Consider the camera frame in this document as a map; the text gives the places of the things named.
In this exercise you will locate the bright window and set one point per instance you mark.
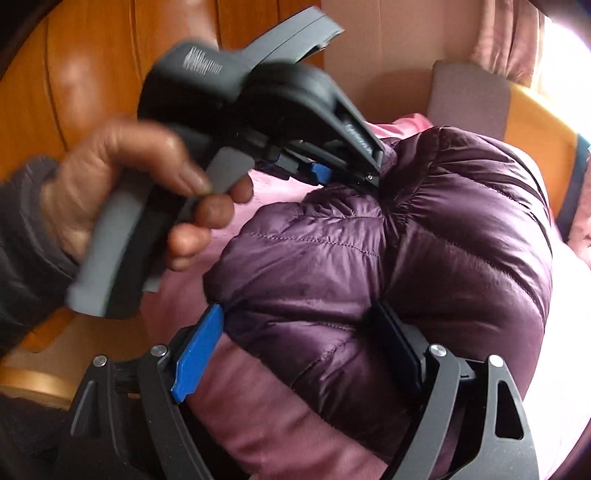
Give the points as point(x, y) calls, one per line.
point(570, 60)

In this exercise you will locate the wooden headboard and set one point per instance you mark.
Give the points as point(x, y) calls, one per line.
point(92, 69)

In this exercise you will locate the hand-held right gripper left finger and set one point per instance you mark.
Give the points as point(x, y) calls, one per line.
point(198, 355)

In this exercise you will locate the purple puffer jacket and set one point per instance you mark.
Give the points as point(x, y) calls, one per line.
point(369, 240)

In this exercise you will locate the person's left hand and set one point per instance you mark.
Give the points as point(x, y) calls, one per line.
point(92, 170)

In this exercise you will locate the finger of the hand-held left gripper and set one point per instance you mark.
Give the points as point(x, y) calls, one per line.
point(321, 173)

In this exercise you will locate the person's left forearm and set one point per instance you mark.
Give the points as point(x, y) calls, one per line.
point(23, 240)

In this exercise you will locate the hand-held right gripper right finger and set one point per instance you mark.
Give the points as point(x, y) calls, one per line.
point(399, 344)

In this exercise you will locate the pink blanket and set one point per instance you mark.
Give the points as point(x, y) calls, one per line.
point(277, 415)

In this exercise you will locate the yellow cushion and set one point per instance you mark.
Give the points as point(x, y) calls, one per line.
point(535, 138)

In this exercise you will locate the pink curtain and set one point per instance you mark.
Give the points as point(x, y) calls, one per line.
point(508, 37)

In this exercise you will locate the dark cloth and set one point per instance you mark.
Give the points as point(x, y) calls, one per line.
point(27, 438)

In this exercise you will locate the grey cushion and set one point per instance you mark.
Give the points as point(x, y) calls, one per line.
point(466, 101)

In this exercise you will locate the blue cloth edge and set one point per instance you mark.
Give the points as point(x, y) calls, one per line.
point(577, 184)

